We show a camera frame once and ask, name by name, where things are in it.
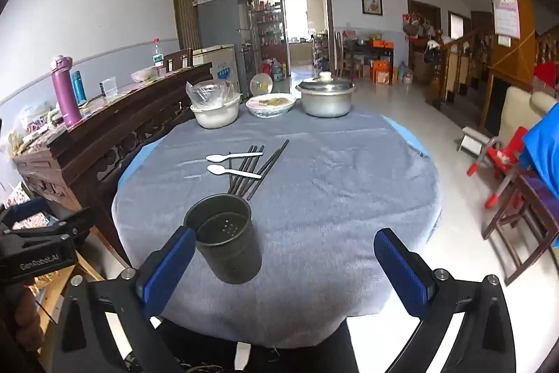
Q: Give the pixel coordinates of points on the grey refrigerator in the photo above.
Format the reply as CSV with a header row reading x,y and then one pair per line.
x,y
218,19

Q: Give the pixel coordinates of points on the floral table runner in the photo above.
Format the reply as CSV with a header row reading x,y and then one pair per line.
x,y
126,93

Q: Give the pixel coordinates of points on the clear plastic cup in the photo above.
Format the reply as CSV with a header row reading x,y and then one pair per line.
x,y
109,89

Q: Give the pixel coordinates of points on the purple thermos bottle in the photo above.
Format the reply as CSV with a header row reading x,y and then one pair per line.
x,y
65,97

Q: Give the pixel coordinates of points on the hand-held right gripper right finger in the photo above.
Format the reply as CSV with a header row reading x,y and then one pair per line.
x,y
401,274

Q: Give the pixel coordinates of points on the hanging woven bags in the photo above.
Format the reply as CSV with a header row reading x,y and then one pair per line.
x,y
417,30

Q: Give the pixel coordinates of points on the pile of snack packets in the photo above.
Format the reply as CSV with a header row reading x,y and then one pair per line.
x,y
30,128

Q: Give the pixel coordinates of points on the person's left hand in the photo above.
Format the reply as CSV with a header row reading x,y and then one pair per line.
x,y
29,318

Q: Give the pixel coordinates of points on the dark wooden chair back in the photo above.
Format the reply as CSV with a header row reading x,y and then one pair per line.
x,y
179,58

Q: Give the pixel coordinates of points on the cream armchair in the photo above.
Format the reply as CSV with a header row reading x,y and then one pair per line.
x,y
517,111

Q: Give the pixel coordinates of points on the dark metal utensil holder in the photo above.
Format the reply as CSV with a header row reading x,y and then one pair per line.
x,y
227,259

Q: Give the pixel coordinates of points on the aluminium pot with lid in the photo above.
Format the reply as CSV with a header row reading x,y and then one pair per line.
x,y
325,102

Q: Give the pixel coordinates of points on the glass display cabinet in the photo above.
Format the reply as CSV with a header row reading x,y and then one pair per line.
x,y
267,32

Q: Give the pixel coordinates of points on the bunch of dark chopsticks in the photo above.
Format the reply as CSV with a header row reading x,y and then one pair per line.
x,y
267,170

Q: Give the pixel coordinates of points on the framed wall picture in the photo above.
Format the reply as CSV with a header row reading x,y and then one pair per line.
x,y
371,3

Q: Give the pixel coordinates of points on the clear water jug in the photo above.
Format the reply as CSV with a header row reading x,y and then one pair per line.
x,y
406,73

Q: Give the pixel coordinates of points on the blue detergent jug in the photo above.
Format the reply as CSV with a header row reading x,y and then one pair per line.
x,y
278,70

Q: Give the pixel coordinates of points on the dark wooden chair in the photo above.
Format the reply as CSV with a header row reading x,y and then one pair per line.
x,y
179,58
530,202

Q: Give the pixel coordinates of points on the dark wooden side table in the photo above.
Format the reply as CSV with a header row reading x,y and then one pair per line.
x,y
375,49

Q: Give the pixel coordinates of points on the red-capped plastic water bottle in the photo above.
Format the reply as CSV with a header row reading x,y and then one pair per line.
x,y
158,60

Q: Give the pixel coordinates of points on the carved wooden sideboard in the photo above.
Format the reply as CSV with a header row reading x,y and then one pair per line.
x,y
87,163

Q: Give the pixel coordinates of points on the teal bottle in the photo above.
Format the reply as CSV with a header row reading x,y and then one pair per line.
x,y
78,89

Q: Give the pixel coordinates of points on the small white fan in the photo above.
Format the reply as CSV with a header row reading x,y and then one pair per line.
x,y
261,84

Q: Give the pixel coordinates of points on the wooden stair railing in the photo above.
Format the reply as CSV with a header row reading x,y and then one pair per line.
x,y
463,62

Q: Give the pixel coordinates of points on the flat orange box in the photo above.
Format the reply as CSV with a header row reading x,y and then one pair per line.
x,y
382,44

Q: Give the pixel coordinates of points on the translucent bowl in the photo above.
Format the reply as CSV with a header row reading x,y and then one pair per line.
x,y
143,75

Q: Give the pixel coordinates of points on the orange gift box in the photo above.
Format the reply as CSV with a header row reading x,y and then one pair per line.
x,y
382,71

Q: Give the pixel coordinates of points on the small white step stool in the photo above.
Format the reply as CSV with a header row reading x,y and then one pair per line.
x,y
474,137

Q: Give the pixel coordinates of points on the light blue undercloth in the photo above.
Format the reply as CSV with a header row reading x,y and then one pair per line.
x,y
135,167

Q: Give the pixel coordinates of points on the white chest freezer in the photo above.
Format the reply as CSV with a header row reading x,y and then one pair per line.
x,y
222,62

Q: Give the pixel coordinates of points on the white bowl with plastic bag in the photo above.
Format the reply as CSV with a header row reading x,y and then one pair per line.
x,y
216,117

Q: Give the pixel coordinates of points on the white plastic spoon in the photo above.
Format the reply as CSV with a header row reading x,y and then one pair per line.
x,y
215,158
216,169

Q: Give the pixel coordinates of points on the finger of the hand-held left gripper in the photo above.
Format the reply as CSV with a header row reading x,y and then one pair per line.
x,y
26,210
70,222

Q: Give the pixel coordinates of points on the pink wall calendar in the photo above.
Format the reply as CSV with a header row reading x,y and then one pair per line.
x,y
506,19

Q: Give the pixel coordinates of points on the film-covered food bowl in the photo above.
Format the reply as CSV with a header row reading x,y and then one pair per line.
x,y
270,106

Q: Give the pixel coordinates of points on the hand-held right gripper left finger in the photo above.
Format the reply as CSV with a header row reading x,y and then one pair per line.
x,y
168,268

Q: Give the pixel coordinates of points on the grey tablecloth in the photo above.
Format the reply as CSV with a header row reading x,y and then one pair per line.
x,y
332,189

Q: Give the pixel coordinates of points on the red bag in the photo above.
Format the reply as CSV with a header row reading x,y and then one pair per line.
x,y
546,75

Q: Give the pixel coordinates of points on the blue jacket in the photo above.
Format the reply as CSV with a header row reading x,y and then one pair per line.
x,y
543,145

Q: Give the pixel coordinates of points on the white wall switch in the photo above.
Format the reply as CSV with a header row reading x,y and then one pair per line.
x,y
504,40

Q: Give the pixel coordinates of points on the red children's chair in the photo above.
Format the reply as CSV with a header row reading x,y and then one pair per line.
x,y
502,156

